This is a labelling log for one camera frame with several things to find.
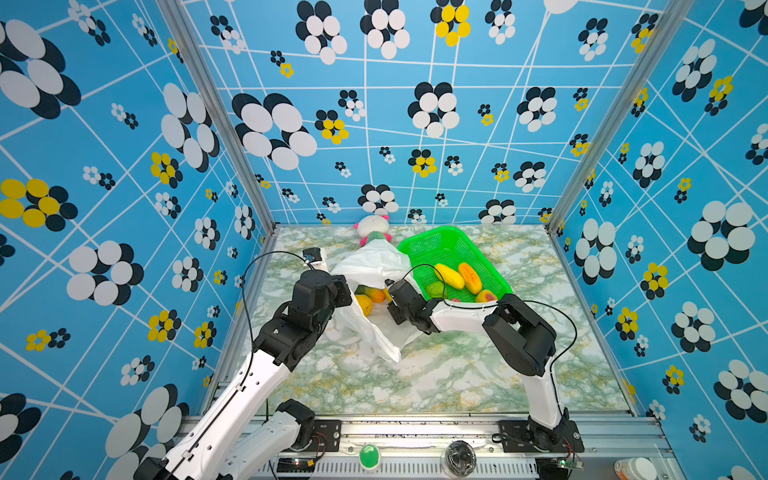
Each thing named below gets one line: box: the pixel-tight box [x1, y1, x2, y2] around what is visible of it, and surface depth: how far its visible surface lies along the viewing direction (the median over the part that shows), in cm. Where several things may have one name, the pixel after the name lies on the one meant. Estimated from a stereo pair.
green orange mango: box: [354, 285, 385, 303], surface depth 98 cm
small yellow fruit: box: [356, 294, 373, 317], surface depth 96 cm
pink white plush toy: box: [353, 214, 393, 247], surface depth 114 cm
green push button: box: [359, 444, 379, 469], surface depth 64 cm
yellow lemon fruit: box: [435, 264, 465, 289], surface depth 102 cm
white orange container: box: [613, 457, 657, 480], surface depth 65 cm
